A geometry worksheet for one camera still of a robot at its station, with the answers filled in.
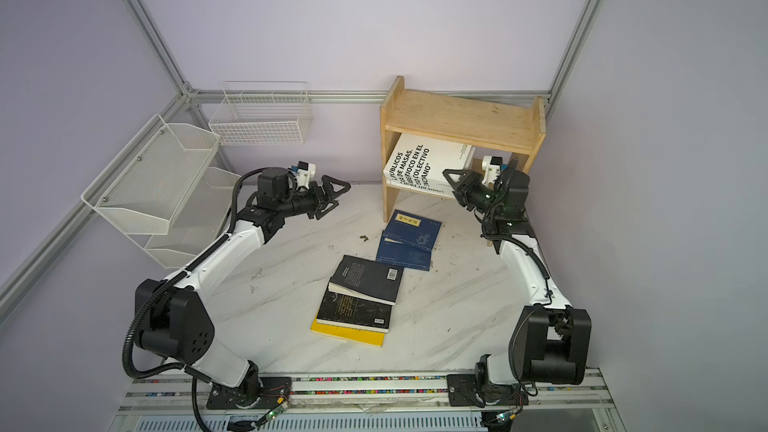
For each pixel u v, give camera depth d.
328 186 0.72
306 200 0.71
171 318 0.44
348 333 0.82
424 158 0.80
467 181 0.69
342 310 0.84
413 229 1.05
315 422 0.71
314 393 0.75
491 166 0.73
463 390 0.73
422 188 0.88
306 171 0.77
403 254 0.98
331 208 0.82
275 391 0.73
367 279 0.92
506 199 0.60
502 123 0.79
